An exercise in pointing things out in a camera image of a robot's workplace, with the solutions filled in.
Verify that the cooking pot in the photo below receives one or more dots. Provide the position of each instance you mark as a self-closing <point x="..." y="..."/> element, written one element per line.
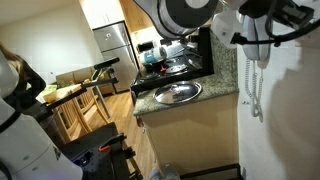
<point x="151" y="55"/>

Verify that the wooden dining chair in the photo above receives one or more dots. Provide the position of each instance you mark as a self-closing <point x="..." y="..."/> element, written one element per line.
<point x="68" y="116"/>
<point x="87" y="100"/>

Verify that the grey tripod stand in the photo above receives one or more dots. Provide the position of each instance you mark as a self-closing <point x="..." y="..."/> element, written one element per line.
<point x="103" y="103"/>

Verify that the granite topped base cabinet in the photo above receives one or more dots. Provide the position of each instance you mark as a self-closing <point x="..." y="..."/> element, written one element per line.
<point x="193" y="133"/>

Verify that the clear plastic bottle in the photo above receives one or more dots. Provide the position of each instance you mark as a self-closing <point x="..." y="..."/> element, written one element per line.
<point x="166" y="173"/>

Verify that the small red object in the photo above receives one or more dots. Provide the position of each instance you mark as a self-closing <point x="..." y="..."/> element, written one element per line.
<point x="162" y="69"/>

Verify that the black kitchen stove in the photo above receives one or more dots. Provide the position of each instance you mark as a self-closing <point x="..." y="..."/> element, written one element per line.
<point x="156" y="78"/>

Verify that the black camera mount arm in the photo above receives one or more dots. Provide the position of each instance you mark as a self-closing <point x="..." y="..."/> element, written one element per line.
<point x="96" y="82"/>

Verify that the green item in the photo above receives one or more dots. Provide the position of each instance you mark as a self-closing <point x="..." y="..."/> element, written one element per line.
<point x="50" y="89"/>

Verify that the stainless steel refrigerator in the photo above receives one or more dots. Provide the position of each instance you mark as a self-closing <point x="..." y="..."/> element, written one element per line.
<point x="116" y="50"/>

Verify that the brown sofa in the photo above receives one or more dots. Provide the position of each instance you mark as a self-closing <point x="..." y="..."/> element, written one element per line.
<point x="78" y="75"/>

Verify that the person in black jacket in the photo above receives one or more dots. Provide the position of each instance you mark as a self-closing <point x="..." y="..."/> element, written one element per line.
<point x="30" y="83"/>

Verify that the small black box appliance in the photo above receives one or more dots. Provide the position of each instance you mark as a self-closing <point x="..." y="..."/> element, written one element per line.
<point x="146" y="46"/>

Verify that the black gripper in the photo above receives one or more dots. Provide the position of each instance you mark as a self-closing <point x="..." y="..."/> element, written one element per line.
<point x="256" y="8"/>

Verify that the white wall cabinet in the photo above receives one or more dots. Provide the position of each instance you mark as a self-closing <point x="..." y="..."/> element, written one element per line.
<point x="100" y="11"/>

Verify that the wooden dining table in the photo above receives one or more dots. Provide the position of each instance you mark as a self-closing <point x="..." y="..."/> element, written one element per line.
<point x="63" y="91"/>

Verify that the black stereo camera bar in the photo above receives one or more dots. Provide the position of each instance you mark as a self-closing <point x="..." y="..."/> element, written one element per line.
<point x="106" y="63"/>

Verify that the black robot cart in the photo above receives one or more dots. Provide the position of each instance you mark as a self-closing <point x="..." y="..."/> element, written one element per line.
<point x="93" y="140"/>

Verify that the wooden wall cabinet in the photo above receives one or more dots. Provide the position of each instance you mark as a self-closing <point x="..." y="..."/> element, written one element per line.
<point x="136" y="16"/>

